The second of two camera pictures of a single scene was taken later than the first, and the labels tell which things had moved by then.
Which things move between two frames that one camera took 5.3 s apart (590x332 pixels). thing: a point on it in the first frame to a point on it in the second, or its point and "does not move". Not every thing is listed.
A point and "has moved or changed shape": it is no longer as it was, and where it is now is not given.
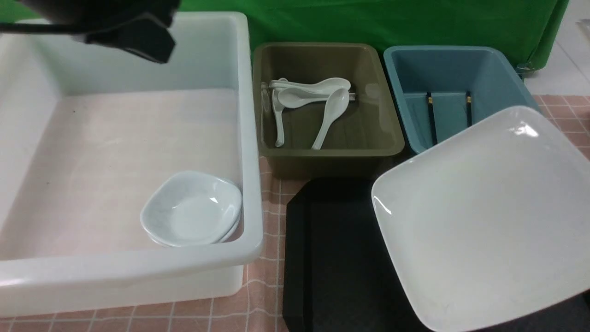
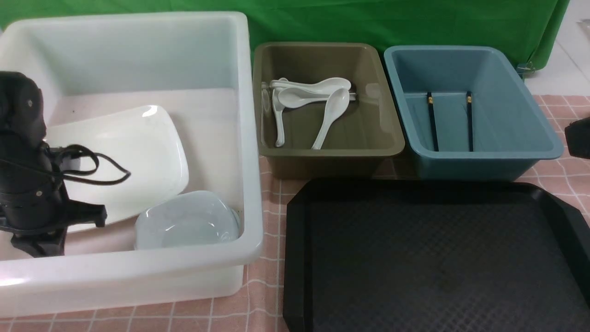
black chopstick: x=469 y=104 does not move
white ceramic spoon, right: x=337 y=105 does not move
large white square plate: x=492 y=224 to x=141 y=140
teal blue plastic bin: x=448 y=72 does not move
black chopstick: x=430 y=101 does not move
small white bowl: x=190 y=208 has moved or changed shape
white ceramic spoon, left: x=280 y=141 does not move
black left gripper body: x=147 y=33 to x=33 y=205
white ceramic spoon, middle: x=292 y=97 does not move
